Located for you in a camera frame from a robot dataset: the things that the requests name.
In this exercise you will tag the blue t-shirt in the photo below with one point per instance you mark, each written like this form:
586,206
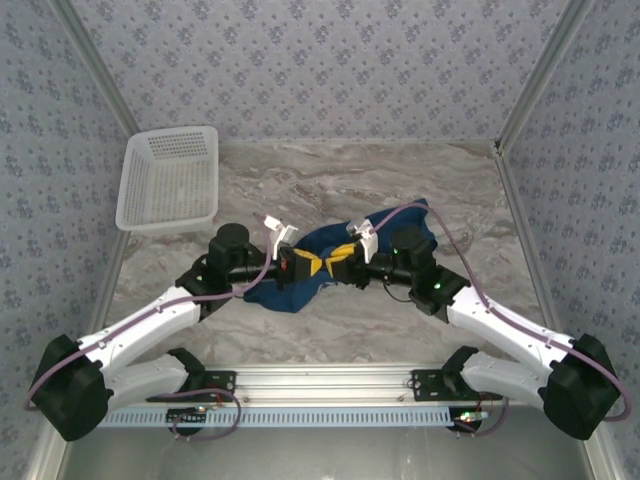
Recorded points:
290,300

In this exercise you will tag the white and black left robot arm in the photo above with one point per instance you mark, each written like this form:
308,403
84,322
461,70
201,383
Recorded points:
140,320

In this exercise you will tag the white perforated plastic basket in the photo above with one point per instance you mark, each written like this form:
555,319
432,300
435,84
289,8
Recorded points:
170,185

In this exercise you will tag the small black controller board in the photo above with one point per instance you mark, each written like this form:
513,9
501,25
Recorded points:
467,422
186,419

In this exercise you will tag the grey metal panel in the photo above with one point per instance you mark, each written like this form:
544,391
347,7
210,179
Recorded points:
320,455

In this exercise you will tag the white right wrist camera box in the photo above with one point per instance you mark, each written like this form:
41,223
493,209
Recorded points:
369,245

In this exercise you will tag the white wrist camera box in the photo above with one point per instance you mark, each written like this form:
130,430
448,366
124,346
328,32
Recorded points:
280,230
369,245

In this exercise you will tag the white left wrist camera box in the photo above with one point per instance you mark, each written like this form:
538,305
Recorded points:
280,230

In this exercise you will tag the aluminium mounting rail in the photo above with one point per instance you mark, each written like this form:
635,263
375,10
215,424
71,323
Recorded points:
320,385

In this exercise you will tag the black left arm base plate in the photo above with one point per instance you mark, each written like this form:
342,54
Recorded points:
220,382

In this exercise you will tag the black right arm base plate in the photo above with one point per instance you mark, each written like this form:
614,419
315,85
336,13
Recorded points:
425,385

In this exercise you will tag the aluminium frame post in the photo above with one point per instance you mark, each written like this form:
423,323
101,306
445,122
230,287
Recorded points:
95,65
545,70

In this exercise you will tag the aluminium frame leg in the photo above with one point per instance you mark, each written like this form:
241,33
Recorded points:
607,462
45,462

